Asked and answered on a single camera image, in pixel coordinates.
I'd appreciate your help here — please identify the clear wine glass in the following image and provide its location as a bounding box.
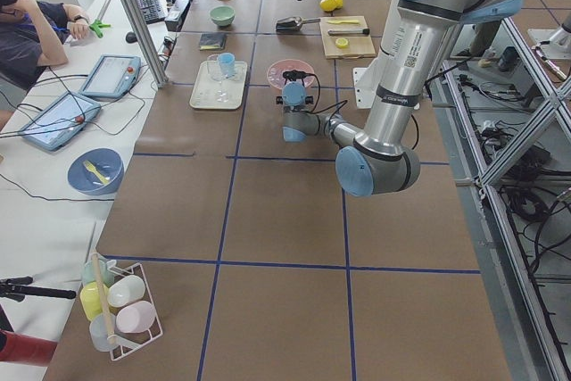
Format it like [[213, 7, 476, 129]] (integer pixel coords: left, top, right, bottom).
[[206, 54, 228, 103]]

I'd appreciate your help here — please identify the white wire cup rack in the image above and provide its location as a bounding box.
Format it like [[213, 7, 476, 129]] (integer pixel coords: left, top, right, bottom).
[[79, 252, 164, 362]]

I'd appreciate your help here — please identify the red fire extinguisher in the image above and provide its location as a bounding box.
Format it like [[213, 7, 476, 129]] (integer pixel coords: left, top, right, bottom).
[[0, 330, 58, 367]]

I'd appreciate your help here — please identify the halved lemon slice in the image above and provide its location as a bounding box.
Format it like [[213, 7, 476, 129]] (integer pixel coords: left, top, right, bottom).
[[335, 37, 350, 49]]

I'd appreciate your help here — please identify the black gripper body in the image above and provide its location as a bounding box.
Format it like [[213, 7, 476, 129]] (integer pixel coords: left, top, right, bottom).
[[282, 70, 316, 87]]

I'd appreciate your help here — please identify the cream bear serving tray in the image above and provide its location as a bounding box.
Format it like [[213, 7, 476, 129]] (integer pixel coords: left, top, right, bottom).
[[189, 61, 248, 111]]

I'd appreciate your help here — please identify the yellow plastic cup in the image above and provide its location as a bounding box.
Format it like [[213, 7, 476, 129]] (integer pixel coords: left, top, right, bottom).
[[79, 282, 103, 321]]

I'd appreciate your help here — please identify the blue teach pendant near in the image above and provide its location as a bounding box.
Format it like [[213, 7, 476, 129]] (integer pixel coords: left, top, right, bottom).
[[18, 91, 102, 152]]

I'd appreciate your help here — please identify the blue teach pendant far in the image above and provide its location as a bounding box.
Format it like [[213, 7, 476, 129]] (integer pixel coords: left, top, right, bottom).
[[79, 54, 142, 100]]

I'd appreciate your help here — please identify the blue teach pendant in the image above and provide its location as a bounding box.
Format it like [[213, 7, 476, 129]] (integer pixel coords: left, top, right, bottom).
[[79, 54, 142, 100], [18, 91, 102, 152]]

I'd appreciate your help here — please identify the blue bowl with fork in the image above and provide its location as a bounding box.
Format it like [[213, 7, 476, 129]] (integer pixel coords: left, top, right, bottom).
[[67, 148, 124, 196]]

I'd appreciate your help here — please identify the yellow lemon upper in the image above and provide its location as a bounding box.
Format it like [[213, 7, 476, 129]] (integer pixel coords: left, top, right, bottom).
[[319, 0, 338, 12]]

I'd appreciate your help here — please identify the wooden cutting board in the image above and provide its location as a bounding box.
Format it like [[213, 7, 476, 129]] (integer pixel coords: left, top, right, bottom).
[[319, 16, 377, 60]]

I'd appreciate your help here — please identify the pink plastic cup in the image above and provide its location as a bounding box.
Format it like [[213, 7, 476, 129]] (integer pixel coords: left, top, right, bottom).
[[116, 301, 156, 333]]

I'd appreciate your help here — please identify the steel ice scoop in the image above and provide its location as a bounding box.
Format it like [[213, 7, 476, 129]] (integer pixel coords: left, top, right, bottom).
[[275, 16, 321, 34]]

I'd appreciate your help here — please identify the white plastic cup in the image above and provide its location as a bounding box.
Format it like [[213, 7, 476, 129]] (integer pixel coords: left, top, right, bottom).
[[107, 275, 145, 308]]

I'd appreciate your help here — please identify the black keyboard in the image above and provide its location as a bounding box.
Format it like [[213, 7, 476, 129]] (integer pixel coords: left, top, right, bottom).
[[136, 0, 166, 24]]

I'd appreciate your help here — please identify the seated person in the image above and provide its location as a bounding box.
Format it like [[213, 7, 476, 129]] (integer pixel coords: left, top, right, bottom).
[[0, 0, 92, 132]]

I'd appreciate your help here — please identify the pink bowl of ice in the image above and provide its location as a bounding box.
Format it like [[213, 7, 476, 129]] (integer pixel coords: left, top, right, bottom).
[[266, 59, 315, 90]]

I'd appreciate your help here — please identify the light blue plastic cup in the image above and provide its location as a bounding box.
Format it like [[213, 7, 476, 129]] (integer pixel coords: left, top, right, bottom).
[[217, 53, 236, 78]]

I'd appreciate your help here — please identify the yellow plastic knife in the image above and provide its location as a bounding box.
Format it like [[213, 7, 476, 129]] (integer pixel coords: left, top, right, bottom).
[[327, 20, 360, 25]]

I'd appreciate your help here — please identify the aluminium frame post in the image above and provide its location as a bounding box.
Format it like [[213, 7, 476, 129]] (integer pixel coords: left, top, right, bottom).
[[120, 0, 169, 88]]

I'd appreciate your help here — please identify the green ceramic bowl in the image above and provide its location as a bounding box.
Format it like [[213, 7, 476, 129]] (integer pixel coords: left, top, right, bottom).
[[210, 5, 236, 28]]

